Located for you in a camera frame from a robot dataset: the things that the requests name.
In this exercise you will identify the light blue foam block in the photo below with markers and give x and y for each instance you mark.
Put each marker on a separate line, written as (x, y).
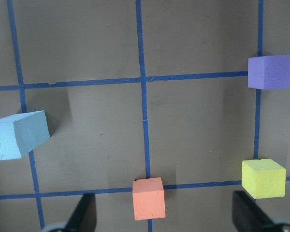
(22, 133)

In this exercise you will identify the yellow foam block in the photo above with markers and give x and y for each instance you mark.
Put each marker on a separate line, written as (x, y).
(263, 178)

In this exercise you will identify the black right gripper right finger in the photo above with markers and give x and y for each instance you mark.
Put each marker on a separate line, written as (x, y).
(248, 217)

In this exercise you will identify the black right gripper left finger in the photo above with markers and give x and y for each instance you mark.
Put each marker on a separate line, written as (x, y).
(84, 217)

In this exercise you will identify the orange foam block right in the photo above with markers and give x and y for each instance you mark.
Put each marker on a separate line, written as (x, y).
(148, 199)

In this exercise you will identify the purple foam block far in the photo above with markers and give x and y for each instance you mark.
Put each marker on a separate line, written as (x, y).
(269, 72)

